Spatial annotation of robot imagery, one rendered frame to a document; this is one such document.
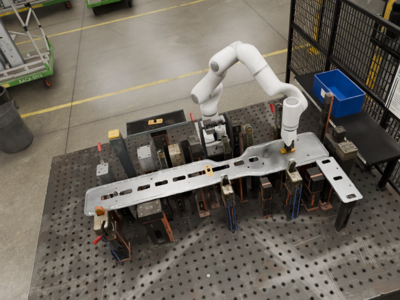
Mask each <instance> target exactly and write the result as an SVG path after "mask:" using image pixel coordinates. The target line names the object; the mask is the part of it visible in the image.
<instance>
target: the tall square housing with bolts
mask: <svg viewBox="0 0 400 300"><path fill-rule="evenodd" d="M137 157H138V160H139V162H140V165H141V167H142V170H143V173H145V174H149V173H153V172H156V171H158V169H157V166H156V164H155V158H154V155H153V153H152V150H151V147H150V145H147V146H143V147H140V148H138V149H137ZM161 185H163V181H161V182H157V183H156V184H155V186H161Z"/></svg>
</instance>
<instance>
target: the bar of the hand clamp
mask: <svg viewBox="0 0 400 300"><path fill-rule="evenodd" d="M282 110H283V107H282V104H281V103H277V104H275V105H274V115H275V126H276V131H277V124H280V130H282Z"/></svg>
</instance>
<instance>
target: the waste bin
mask: <svg viewBox="0 0 400 300"><path fill-rule="evenodd" d="M18 109H19V107H18V105H17V104H16V103H15V101H14V100H13V99H12V97H11V96H10V95H9V93H8V91H7V90H6V88H5V87H4V86H1V85H0V149H1V150H2V151H3V152H5V153H8V154H12V153H15V152H19V151H21V150H23V149H24V148H26V147H27V146H29V145H30V143H31V142H32V140H33V135H32V133H31V131H30V130H29V128H28V127H27V126H26V124H25V122H24V121H23V119H22V118H21V116H20V114H19V113H18V111H17V110H18Z"/></svg>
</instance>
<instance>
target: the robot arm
mask: <svg viewBox="0 0 400 300"><path fill-rule="evenodd" d="M238 61H240V62H241V63H243V64H245V65H246V67H247V68H248V70H249V71H250V72H251V74H252V75H253V76H254V78H255V79H256V81H257V82H258V83H259V84H260V86H261V87H262V89H263V90H264V92H265V93H266V94H267V95H269V96H274V95H277V94H280V93H281V94H284V95H286V96H287V97H288V98H286V99H285V100H284V101H283V114H282V131H281V137H282V139H283V140H284V142H285V146H284V148H285V149H286V152H287V151H291V150H292V148H294V144H296V129H297V128H298V124H299V117H300V115H301V114H302V112H304V111H305V110H306V108H307V106H308V102H307V100H306V98H305V96H304V95H303V94H302V93H301V91H300V90H299V89H298V88H297V87H295V86H294V85H291V84H288V83H282V82H281V81H280V80H279V79H278V78H277V76H276V75H275V74H274V72H273V71H272V69H271V68H270V66H269V65H268V64H267V62H266V61H265V59H264V58H263V56H262V55H261V54H260V52H259V51H258V50H257V48H256V47H254V46H253V45H251V44H247V43H242V42H241V41H236V42H233V43H232V44H230V45H229V46H227V47H225V48H224V49H222V50H221V51H220V52H218V53H216V54H215V55H214V56H213V57H212V58H211V59H210V61H209V67H210V70H209V72H208V73H207V74H206V76H205V77H204V78H203V79H202V80H201V81H200V82H199V83H198V84H197V85H196V86H195V87H194V88H193V89H192V91H191V94H190V95H191V98H192V100H193V102H194V103H196V104H200V105H201V106H200V110H201V116H202V121H203V120H207V119H211V121H214V120H218V119H219V117H218V108H217V104H218V101H219V99H220V96H221V93H222V90H223V85H222V81H223V79H224V78H225V76H226V74H227V69H229V68H230V67H231V66H233V65H234V64H236V63H237V62H238ZM203 133H204V138H206V139H214V136H213V134H211V135H207V134H206V131H205V129H204V130H203Z"/></svg>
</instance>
